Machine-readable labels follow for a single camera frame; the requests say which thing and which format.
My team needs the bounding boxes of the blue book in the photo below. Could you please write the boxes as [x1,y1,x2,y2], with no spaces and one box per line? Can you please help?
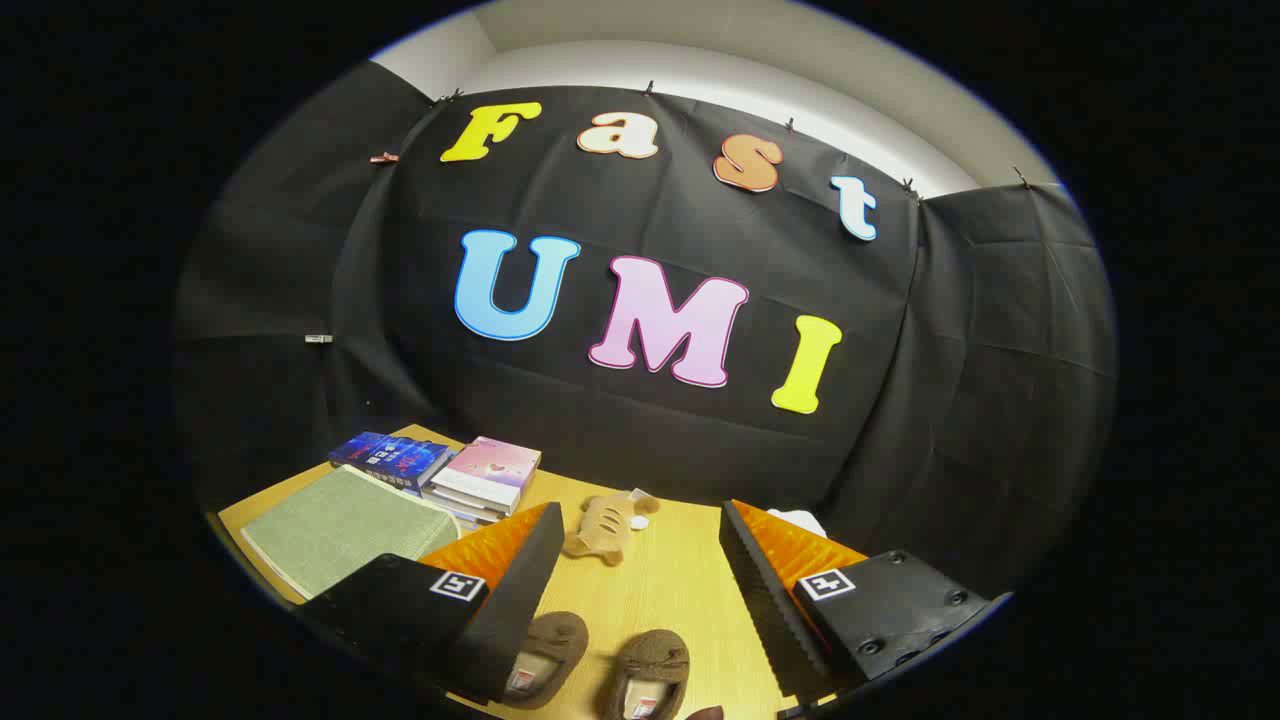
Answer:
[330,432,451,493]

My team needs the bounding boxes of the white book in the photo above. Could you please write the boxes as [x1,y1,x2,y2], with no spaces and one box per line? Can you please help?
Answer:
[426,483,515,523]

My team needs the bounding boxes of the grey-blue book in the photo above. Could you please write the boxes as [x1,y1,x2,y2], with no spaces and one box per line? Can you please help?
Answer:
[420,490,483,529]

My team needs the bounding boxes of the brown slipper shoe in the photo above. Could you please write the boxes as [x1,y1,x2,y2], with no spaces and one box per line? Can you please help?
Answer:
[500,611,591,711]
[600,628,693,720]

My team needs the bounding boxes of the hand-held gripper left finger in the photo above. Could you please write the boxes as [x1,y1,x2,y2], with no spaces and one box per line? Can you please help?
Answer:
[298,502,566,704]

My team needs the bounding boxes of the pink book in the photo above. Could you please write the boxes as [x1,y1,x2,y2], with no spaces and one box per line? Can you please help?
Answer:
[432,436,542,516]

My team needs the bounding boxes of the brown bread plush toy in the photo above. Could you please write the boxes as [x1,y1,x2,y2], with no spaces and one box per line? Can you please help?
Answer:
[563,488,661,567]

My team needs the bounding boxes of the white plush toy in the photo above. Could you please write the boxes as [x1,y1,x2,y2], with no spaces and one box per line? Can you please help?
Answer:
[768,508,829,539]

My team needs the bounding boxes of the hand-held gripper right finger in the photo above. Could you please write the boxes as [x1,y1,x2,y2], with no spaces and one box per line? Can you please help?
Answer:
[718,498,1013,706]

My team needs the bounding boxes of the grey-green fabric storage box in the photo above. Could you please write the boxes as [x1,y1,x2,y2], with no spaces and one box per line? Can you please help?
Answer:
[240,464,463,604]

